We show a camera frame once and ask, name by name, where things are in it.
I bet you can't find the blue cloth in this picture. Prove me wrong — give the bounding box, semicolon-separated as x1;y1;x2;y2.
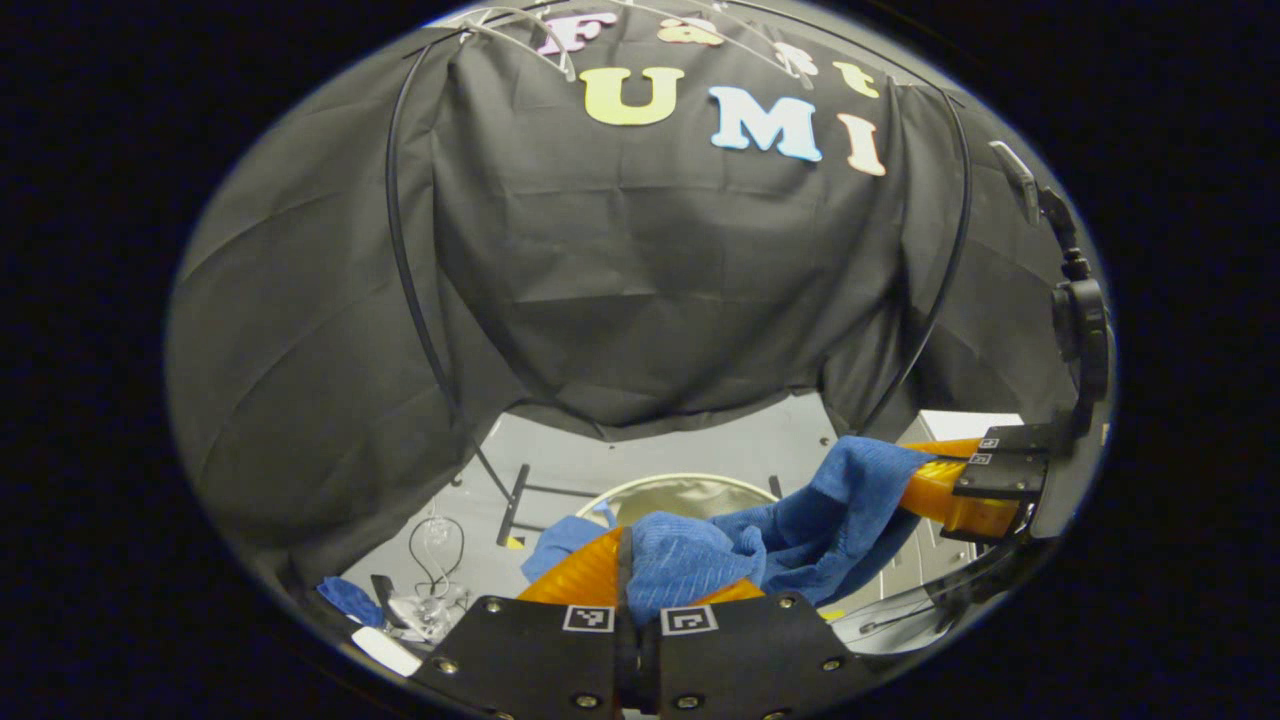
317;575;387;629

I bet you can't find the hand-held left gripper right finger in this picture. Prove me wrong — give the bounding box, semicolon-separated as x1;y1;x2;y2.
640;578;881;720

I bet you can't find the black cable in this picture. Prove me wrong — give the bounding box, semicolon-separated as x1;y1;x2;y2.
408;515;468;601

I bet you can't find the white clothes hanger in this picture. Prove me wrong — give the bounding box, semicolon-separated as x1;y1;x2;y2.
440;5;579;83
600;0;813;86

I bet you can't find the black backdrop cloth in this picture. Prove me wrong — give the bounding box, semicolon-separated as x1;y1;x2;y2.
165;0;1111;591

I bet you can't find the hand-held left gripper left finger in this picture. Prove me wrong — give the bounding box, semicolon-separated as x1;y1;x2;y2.
410;527;641;720

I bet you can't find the blue corduroy jacket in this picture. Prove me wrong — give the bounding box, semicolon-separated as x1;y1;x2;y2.
520;435;941;626

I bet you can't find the white flat object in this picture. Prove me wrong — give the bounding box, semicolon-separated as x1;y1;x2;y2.
350;625;424;679

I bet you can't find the round laundry hamper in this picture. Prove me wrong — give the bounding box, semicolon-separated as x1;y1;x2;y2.
575;472;783;531

